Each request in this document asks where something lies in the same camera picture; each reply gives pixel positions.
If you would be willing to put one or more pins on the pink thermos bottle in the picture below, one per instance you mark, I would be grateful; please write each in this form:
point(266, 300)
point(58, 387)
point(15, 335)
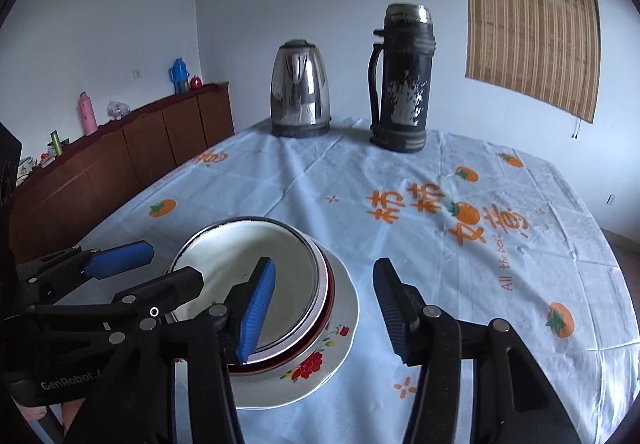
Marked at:
point(88, 117)

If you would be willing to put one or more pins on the printed light blue tablecloth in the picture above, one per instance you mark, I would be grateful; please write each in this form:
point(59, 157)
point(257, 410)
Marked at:
point(400, 174)

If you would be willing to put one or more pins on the red plastic bowl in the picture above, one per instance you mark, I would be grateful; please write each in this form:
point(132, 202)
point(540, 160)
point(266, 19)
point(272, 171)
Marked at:
point(330, 294)

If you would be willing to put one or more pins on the worn black thermos flask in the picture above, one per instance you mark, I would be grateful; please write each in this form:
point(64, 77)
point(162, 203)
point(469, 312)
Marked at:
point(405, 94)

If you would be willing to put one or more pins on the clear plastic bag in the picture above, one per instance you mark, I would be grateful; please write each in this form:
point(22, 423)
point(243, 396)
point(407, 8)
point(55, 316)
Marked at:
point(119, 109)

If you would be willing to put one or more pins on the red flower white plate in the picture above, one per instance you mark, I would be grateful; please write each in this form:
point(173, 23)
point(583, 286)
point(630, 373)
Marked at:
point(342, 324)

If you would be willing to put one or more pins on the bamboo window blind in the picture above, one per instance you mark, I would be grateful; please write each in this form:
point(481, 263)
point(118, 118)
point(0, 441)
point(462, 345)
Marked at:
point(530, 14)

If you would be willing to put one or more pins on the stainless steel bowl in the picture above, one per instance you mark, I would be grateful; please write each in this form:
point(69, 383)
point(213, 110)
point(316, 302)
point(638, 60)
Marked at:
point(295, 341)

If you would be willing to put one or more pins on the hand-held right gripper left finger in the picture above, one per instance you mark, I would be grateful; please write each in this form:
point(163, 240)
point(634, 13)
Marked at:
point(257, 309)

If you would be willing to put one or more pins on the green bottle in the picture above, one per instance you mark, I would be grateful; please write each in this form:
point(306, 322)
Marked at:
point(56, 143)

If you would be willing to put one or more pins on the stainless steel electric kettle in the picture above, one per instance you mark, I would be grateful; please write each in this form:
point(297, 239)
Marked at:
point(300, 89)

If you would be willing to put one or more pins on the small red jar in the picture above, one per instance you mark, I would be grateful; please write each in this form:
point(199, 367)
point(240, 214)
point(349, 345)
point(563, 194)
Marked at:
point(196, 82)

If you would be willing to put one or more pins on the small red white box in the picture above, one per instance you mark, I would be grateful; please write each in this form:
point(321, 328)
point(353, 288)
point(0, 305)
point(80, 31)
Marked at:
point(45, 160)

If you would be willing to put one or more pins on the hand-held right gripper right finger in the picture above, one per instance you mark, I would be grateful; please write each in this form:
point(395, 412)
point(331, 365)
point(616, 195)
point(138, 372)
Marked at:
point(392, 309)

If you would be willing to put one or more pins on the person's left forearm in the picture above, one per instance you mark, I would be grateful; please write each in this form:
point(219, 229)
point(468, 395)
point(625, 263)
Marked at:
point(72, 411)

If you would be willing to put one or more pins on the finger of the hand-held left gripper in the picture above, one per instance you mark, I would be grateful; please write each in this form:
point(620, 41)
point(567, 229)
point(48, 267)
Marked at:
point(165, 284)
point(120, 259)

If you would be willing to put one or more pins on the brown wooden sideboard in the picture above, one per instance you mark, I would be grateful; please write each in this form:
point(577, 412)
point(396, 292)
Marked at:
point(100, 169)

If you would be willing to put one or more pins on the blue thermos jug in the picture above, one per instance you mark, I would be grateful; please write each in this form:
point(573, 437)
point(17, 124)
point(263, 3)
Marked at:
point(178, 77)

